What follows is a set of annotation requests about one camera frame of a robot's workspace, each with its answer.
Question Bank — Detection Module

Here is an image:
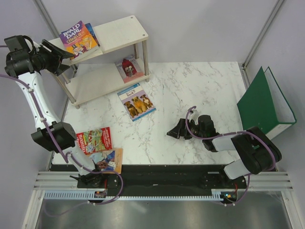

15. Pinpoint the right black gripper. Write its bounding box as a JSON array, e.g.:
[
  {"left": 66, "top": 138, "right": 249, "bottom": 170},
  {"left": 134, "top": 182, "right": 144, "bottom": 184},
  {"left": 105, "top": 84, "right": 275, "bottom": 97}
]
[{"left": 166, "top": 119, "right": 205, "bottom": 140}]

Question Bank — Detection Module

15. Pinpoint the Roald Dahl purple book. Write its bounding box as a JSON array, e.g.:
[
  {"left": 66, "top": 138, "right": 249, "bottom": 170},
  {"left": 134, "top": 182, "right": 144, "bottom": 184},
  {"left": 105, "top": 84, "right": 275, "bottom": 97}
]
[{"left": 60, "top": 21, "right": 99, "bottom": 62}]

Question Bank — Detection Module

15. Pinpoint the Jane Eyre blue book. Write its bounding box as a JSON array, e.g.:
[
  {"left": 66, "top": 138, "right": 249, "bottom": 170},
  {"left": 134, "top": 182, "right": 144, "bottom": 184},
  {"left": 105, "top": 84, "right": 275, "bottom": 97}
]
[{"left": 85, "top": 23, "right": 100, "bottom": 47}]

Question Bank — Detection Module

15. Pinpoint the dog picture book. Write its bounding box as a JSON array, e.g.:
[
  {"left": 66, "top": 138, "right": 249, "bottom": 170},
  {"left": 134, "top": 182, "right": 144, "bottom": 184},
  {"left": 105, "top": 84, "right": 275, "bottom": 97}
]
[{"left": 117, "top": 83, "right": 156, "bottom": 121}]

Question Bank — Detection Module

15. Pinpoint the red Treehouse book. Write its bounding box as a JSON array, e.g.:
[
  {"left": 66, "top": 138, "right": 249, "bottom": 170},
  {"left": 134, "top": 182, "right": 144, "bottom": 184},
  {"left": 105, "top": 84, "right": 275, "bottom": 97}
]
[{"left": 76, "top": 127, "right": 112, "bottom": 155}]

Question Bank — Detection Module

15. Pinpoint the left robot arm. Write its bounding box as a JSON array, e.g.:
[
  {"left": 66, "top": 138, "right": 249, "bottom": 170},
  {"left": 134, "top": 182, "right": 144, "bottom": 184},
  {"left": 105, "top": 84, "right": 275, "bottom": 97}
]
[{"left": 4, "top": 35, "right": 105, "bottom": 187}]

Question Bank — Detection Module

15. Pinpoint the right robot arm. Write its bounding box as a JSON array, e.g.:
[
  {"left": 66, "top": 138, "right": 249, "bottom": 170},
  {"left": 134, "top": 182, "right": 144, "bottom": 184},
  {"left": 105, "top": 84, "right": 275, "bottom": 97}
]
[{"left": 167, "top": 115, "right": 282, "bottom": 188}]

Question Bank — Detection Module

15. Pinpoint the white two-tier shelf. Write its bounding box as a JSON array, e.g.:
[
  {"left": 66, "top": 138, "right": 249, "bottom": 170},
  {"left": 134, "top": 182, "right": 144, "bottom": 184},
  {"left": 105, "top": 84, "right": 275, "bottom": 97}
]
[{"left": 56, "top": 15, "right": 150, "bottom": 109}]

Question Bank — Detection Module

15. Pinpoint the pink book on shelf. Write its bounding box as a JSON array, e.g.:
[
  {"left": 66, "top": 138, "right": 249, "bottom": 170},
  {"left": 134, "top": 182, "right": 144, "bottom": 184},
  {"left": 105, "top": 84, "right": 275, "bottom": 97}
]
[{"left": 115, "top": 55, "right": 144, "bottom": 83}]

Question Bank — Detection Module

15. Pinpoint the orange illustrated book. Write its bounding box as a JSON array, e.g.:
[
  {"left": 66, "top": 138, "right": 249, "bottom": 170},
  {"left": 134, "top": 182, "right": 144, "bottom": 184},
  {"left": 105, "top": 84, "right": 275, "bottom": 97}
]
[{"left": 89, "top": 148, "right": 123, "bottom": 174}]

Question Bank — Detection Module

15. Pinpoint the green lever arch binder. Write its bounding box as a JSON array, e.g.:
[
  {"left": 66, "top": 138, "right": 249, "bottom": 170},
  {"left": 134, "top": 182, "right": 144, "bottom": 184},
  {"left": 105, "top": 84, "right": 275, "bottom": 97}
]
[{"left": 237, "top": 67, "right": 297, "bottom": 140}]

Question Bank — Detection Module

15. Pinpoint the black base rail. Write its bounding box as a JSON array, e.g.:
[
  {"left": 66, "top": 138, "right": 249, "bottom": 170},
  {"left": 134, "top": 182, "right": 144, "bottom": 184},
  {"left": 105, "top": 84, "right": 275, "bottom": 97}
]
[{"left": 77, "top": 165, "right": 246, "bottom": 196}]

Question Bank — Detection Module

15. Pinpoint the aluminium frame post left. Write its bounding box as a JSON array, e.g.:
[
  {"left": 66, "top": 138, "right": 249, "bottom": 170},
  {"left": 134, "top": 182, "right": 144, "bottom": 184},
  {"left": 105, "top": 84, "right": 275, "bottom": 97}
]
[{"left": 33, "top": 0, "right": 59, "bottom": 38}]

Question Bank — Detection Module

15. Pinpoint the aluminium frame post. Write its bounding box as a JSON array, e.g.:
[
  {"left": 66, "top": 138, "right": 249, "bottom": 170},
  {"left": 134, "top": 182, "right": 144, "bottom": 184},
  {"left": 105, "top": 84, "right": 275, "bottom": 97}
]
[
  {"left": 241, "top": 0, "right": 286, "bottom": 71},
  {"left": 33, "top": 0, "right": 59, "bottom": 38}
]

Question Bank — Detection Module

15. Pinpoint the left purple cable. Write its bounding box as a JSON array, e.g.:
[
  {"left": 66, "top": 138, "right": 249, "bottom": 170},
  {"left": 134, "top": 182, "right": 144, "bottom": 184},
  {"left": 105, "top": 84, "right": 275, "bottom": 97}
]
[{"left": 0, "top": 44, "right": 124, "bottom": 217}]

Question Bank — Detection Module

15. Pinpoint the white slotted cable duct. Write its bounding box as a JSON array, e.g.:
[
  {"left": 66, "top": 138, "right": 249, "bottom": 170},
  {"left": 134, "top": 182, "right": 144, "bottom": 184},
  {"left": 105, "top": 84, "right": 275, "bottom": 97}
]
[{"left": 43, "top": 190, "right": 223, "bottom": 201}]

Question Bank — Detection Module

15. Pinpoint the aluminium frame post right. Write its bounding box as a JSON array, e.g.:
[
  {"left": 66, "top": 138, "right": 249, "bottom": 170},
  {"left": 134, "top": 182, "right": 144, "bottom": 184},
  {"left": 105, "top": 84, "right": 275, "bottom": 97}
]
[{"left": 241, "top": 0, "right": 286, "bottom": 71}]

